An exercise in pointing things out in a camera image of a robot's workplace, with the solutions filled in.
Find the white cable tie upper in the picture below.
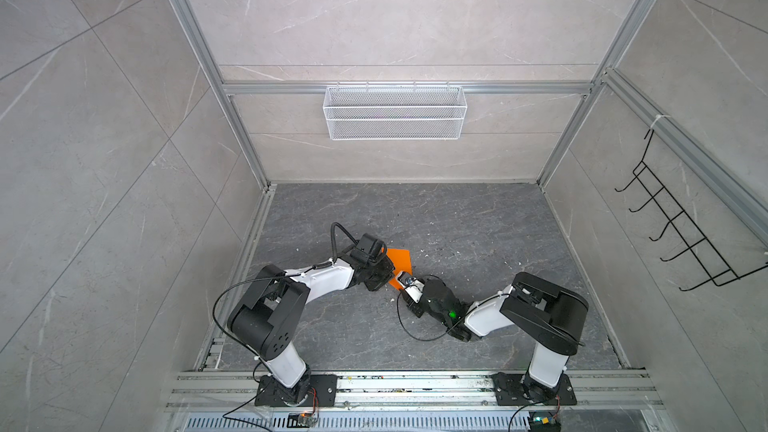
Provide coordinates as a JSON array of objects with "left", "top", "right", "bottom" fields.
[{"left": 649, "top": 114, "right": 671, "bottom": 131}]

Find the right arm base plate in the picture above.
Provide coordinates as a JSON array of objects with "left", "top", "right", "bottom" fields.
[{"left": 490, "top": 372, "right": 577, "bottom": 406}]

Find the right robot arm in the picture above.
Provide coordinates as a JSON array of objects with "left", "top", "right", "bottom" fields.
[{"left": 395, "top": 272, "right": 589, "bottom": 403}]

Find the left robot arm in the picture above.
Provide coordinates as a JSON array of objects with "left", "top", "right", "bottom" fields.
[{"left": 226, "top": 254, "right": 395, "bottom": 405}]

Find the aluminium mounting rail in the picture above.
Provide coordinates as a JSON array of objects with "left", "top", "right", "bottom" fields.
[{"left": 161, "top": 370, "right": 663, "bottom": 411}]

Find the white vented cable duct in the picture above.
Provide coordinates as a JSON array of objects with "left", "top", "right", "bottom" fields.
[{"left": 181, "top": 411, "right": 531, "bottom": 431}]

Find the black wire hook rack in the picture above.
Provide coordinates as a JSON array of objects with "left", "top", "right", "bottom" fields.
[{"left": 614, "top": 129, "right": 767, "bottom": 292}]

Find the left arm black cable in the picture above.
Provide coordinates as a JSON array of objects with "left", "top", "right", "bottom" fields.
[{"left": 211, "top": 221, "right": 361, "bottom": 349}]

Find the white wire mesh basket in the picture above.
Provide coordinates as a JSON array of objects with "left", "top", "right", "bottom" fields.
[{"left": 323, "top": 85, "right": 468, "bottom": 141}]

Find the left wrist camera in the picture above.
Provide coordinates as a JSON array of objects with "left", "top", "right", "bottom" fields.
[{"left": 349, "top": 233, "right": 387, "bottom": 265}]

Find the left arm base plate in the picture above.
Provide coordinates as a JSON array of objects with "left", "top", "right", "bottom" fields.
[{"left": 254, "top": 374, "right": 339, "bottom": 407}]

